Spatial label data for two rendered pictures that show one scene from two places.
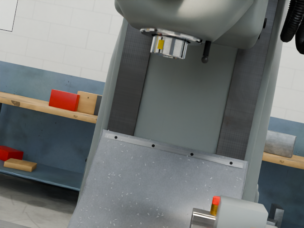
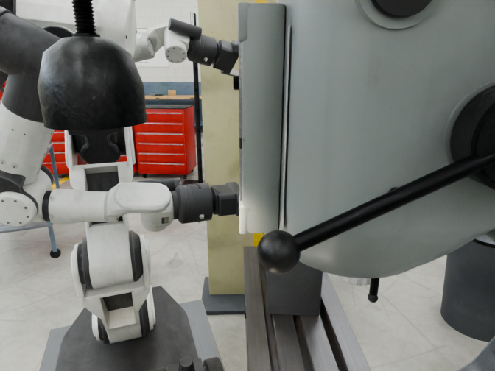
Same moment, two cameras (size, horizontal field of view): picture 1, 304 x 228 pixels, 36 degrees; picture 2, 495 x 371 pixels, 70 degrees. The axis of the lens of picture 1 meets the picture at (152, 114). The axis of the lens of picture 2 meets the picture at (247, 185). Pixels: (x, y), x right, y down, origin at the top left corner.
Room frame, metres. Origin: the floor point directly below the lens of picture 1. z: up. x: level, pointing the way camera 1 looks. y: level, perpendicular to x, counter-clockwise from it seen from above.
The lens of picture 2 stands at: (0.46, -0.32, 1.50)
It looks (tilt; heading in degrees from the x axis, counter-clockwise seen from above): 18 degrees down; 80
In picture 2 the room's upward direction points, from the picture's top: straight up
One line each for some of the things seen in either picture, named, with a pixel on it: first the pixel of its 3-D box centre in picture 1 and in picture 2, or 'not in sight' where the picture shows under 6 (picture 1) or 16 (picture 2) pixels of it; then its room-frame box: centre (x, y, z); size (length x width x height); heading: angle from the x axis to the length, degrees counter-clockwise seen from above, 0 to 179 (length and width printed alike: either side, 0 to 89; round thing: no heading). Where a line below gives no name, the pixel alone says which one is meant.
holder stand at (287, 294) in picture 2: not in sight; (292, 252); (0.71, 0.42, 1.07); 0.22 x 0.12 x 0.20; 76
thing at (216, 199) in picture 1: (216, 206); not in sight; (0.67, -0.12, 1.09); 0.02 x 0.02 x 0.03
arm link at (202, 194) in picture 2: not in sight; (216, 201); (0.53, 0.45, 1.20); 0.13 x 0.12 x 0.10; 98
